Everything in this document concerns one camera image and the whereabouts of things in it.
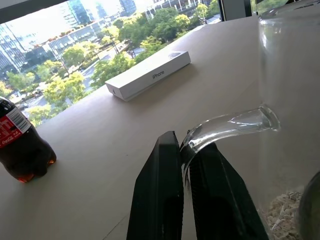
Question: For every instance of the oatmeal flakes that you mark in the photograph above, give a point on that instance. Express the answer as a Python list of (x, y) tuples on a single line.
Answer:
[(285, 215)]

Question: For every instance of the clear glass mug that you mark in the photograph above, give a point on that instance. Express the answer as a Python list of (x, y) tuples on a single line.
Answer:
[(287, 87)]

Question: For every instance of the white iPhone box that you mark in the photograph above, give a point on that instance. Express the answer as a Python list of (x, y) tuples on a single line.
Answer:
[(150, 75)]

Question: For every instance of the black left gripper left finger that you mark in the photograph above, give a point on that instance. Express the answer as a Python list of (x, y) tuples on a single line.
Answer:
[(156, 190)]

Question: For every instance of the cola bottle with red label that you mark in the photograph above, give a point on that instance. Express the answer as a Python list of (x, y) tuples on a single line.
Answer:
[(22, 147)]

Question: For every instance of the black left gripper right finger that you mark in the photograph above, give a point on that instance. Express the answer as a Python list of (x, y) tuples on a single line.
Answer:
[(220, 200)]

